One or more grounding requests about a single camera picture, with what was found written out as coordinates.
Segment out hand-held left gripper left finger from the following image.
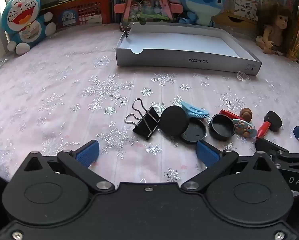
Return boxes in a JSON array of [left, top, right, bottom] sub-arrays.
[[22, 140, 115, 193]]

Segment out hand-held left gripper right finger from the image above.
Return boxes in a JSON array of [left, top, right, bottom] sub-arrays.
[[181, 140, 273, 193]]

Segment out red plastic tube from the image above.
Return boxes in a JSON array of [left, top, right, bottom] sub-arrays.
[[219, 109, 243, 121], [256, 121, 271, 139]]

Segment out shallow black round tin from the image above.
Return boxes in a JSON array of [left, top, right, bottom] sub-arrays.
[[181, 117, 207, 144]]

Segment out small black cylinder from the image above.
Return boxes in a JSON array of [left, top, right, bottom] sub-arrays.
[[264, 111, 282, 132]]

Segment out black round cap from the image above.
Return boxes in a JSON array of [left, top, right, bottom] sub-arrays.
[[208, 114, 236, 141]]

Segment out blue bear hair clip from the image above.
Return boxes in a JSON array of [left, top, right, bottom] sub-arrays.
[[232, 119, 257, 138]]

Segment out brown hazelnut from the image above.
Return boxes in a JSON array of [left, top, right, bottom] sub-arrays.
[[240, 108, 253, 122]]

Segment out light blue hair clip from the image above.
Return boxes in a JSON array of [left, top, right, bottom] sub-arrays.
[[181, 101, 210, 119]]

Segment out black round lid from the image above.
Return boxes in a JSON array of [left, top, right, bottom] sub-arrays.
[[160, 105, 190, 137]]

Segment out large black binder clip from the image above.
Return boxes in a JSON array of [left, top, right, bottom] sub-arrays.
[[125, 98, 160, 141]]

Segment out clear plastic suction cup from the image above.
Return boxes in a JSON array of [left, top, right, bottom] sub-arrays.
[[237, 71, 251, 82]]

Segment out white cardboard box tray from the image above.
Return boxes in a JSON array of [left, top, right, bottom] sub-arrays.
[[115, 22, 262, 76]]

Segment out pink snowflake tablecloth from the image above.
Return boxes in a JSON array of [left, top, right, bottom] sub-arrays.
[[0, 22, 299, 196]]

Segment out brown-haired doll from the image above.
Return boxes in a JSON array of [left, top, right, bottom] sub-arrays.
[[255, 2, 299, 61]]

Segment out small black binder clip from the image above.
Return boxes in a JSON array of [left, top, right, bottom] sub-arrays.
[[120, 22, 132, 39]]

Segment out wooden drawer box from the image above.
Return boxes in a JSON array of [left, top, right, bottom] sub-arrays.
[[211, 12, 259, 32]]

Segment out white printed carton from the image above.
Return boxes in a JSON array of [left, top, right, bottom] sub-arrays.
[[228, 0, 259, 21]]

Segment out red plastic basket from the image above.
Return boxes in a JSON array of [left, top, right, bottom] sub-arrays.
[[47, 0, 113, 30]]

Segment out blue cat plush toy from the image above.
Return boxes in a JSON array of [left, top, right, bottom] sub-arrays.
[[1, 0, 57, 55]]

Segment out blue alien plush toy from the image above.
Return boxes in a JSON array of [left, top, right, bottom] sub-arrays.
[[167, 0, 224, 27]]

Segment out pink triangular toy house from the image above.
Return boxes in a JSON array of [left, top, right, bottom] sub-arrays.
[[114, 0, 183, 26]]

